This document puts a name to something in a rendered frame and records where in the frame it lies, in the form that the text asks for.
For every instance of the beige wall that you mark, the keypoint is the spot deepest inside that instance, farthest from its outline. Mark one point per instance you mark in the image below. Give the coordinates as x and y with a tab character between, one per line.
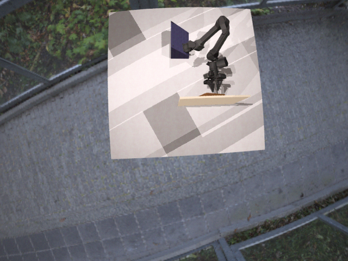
211	100

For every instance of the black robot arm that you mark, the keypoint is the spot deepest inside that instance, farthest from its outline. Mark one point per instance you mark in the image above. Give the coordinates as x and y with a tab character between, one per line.
222	23

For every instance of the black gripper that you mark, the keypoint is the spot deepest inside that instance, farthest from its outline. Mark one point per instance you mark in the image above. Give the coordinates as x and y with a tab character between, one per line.
218	78

